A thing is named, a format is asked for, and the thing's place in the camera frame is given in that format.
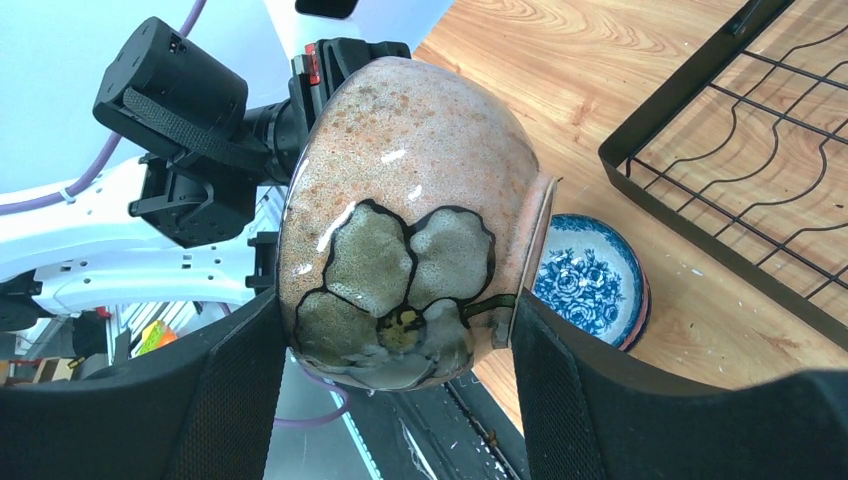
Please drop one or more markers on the beige bowl black rim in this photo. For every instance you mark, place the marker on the beige bowl black rim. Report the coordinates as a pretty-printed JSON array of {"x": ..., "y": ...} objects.
[{"x": 415, "y": 217}]

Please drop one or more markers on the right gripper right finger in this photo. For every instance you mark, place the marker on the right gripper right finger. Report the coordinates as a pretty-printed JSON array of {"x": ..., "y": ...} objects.
[{"x": 590, "y": 411}]

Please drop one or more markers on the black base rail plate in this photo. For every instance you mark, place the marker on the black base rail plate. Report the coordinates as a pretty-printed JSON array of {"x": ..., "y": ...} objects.
[{"x": 455, "y": 431}]

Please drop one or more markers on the black wire dish rack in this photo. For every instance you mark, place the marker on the black wire dish rack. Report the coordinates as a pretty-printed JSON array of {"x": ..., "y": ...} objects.
[{"x": 743, "y": 152}]

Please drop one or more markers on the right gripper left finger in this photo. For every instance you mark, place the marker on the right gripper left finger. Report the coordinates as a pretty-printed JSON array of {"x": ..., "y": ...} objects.
[{"x": 201, "y": 407}]

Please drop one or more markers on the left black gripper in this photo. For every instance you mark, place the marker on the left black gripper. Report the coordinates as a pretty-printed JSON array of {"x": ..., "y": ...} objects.
[{"x": 316, "y": 74}]

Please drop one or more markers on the blue floral bowl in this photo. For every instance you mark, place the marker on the blue floral bowl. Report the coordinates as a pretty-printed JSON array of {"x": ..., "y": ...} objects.
[{"x": 590, "y": 275}]

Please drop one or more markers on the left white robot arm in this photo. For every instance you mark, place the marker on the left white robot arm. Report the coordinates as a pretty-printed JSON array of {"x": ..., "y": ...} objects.
[{"x": 161, "y": 213}]

